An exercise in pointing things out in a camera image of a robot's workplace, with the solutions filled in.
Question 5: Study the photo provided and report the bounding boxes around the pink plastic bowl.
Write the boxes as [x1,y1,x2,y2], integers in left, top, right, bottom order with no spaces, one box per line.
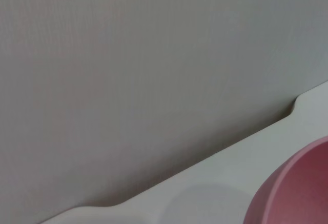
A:
[242,135,328,224]

